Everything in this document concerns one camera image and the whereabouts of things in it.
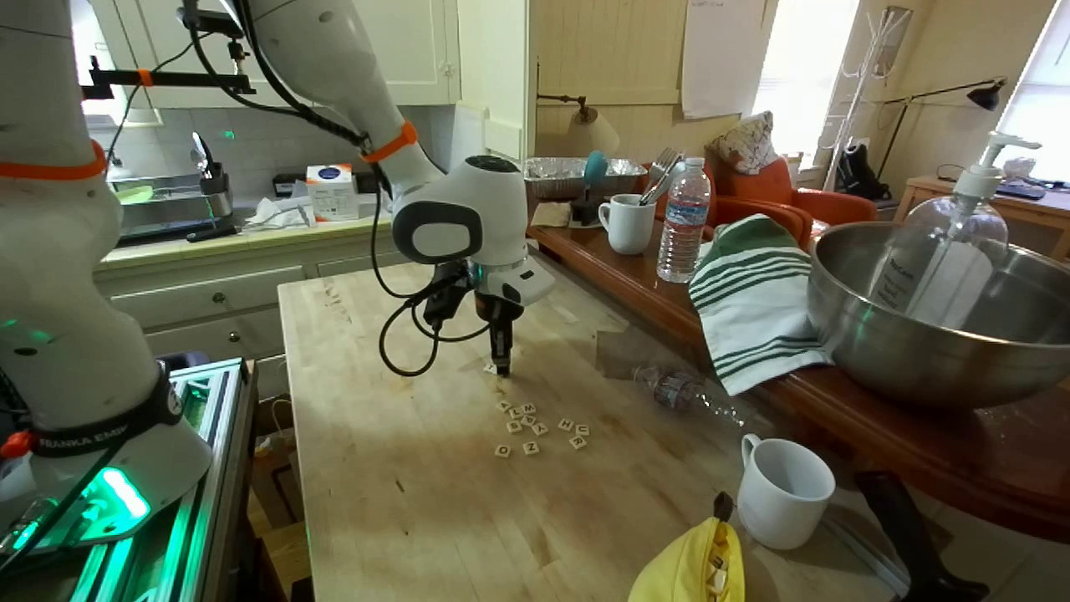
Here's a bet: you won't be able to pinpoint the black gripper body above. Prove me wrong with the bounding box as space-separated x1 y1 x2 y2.
473 285 529 342

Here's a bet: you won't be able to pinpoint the aluminium foil tray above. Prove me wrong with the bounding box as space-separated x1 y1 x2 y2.
521 152 654 209

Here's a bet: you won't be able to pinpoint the white ceramic mug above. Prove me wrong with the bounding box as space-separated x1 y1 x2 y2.
596 189 663 262
732 432 839 556

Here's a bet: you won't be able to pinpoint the crushed clear plastic bottle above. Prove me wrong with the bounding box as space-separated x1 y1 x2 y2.
593 323 753 434

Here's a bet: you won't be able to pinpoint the clear plastic water bottle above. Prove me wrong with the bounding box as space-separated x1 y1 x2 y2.
652 152 715 286

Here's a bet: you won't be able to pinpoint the brass table lamp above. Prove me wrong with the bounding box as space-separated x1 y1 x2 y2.
536 90 623 161

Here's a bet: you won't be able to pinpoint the paper towel roll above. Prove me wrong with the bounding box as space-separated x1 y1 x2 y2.
304 161 360 225

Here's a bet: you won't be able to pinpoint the white crumpled cloth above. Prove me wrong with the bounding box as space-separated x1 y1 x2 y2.
245 194 320 235

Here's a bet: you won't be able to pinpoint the green striped white towel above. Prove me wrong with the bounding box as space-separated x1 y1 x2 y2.
684 209 836 401

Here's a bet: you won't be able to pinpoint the yellow banana-shaped object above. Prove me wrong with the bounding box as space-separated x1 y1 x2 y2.
626 488 753 602

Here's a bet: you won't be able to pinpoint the patterned fabric cushion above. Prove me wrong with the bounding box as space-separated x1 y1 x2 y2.
713 110 783 179

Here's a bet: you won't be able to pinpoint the cream kitchen cabinet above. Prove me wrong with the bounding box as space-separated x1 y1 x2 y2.
94 215 404 370

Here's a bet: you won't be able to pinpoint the orange cloth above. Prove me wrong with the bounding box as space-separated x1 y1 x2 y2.
701 152 881 254

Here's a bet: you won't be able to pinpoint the black boots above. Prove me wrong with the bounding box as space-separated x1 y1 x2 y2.
833 137 896 206

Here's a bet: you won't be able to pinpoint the black rod with orange clips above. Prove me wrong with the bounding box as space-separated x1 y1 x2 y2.
78 53 259 103

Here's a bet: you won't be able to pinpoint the bright window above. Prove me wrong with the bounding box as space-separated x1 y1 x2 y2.
753 0 863 171
997 0 1070 186

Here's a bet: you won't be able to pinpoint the large steel mixing bowl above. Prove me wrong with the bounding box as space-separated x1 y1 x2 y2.
804 216 1070 416

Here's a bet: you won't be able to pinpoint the black stand leg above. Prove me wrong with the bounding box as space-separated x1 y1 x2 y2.
848 465 992 602

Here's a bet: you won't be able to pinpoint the clear pump sanitizer bottle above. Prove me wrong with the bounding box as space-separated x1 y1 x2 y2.
867 128 1047 332

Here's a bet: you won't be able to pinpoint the brown wooden table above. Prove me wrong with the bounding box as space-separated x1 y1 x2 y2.
521 204 1070 547

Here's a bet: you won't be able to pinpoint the black desk lamp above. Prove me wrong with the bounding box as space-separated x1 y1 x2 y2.
879 78 1011 179

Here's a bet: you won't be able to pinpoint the wooden side desk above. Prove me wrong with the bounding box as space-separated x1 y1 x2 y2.
896 171 1070 265

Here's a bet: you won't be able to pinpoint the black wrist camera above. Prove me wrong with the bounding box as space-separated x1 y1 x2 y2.
417 265 481 332

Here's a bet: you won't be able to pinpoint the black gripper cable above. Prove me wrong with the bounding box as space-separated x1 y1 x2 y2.
365 161 497 381

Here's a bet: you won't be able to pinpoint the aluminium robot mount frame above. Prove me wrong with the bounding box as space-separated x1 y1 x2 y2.
0 354 259 602

